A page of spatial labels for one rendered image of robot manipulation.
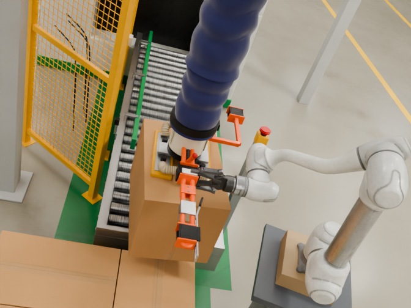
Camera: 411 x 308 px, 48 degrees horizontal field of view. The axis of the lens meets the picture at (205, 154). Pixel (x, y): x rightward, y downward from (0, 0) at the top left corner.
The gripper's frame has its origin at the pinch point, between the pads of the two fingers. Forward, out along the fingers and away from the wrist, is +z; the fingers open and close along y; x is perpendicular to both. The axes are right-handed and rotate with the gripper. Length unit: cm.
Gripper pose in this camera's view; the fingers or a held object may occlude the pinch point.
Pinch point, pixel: (188, 175)
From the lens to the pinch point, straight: 201.2
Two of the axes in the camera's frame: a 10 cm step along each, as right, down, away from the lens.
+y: -2.8, 7.4, 6.1
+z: -9.6, -2.0, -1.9
